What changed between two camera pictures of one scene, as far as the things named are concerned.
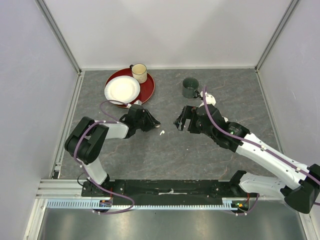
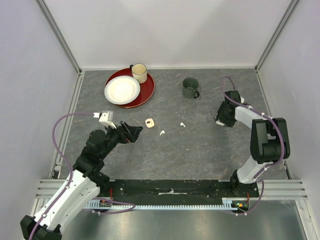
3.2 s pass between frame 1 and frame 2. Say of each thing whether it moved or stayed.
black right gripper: moved
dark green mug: stayed
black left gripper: moved
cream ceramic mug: stayed
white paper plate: stayed
